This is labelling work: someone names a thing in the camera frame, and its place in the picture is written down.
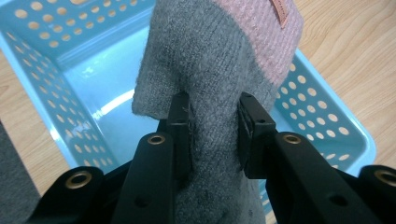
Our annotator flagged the light blue perforated plastic basket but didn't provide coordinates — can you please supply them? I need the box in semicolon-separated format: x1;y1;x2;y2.
0;0;377;218

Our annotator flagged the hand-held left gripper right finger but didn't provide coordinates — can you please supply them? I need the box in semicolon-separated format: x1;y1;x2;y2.
237;91;385;224

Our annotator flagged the grey and pink fingerless glove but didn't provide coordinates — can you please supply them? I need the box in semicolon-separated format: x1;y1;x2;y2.
131;0;304;224

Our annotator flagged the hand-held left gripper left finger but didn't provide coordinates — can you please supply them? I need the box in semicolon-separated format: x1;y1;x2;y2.
111;91;192;224

